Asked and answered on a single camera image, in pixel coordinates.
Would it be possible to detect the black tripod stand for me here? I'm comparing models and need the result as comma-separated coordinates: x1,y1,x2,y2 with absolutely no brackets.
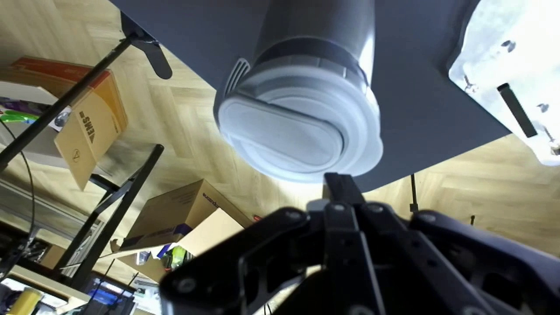
0,12,175,288

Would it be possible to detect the white device with labels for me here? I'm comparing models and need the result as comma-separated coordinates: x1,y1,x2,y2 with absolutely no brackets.
447,0,560,168

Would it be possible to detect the short black bar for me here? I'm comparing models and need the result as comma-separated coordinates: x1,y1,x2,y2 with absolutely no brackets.
496,80,539,140

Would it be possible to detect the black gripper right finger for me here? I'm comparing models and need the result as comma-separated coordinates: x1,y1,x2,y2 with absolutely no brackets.
343,171,560,315

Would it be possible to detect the cardboard box with black print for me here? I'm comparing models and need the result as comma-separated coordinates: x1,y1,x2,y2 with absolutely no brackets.
11,56,130,192

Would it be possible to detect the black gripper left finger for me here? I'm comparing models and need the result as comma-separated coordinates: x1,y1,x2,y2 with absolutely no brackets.
158,171,375,315

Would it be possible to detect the white flask with lid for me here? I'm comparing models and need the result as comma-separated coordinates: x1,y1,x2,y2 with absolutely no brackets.
212,0,385,183

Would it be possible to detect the open brown cardboard box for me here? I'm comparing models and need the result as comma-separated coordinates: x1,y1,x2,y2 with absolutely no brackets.
111,178,256,285

